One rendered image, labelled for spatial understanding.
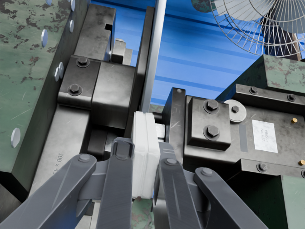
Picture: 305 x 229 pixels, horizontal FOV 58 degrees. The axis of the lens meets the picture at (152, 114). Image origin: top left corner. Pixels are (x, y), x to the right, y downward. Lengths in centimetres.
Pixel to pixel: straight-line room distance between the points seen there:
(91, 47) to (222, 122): 30
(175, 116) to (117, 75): 17
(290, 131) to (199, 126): 23
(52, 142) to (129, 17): 218
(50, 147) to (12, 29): 19
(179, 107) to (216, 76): 174
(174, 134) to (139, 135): 41
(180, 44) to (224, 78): 48
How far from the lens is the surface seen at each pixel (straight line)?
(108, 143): 57
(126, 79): 49
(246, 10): 127
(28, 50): 46
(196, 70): 231
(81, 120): 48
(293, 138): 68
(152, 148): 15
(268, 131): 65
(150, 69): 28
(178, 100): 61
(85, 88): 48
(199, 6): 199
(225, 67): 240
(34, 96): 40
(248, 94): 63
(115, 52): 73
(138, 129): 18
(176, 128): 58
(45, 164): 46
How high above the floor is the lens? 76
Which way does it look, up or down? 6 degrees up
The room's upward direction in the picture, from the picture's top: 100 degrees clockwise
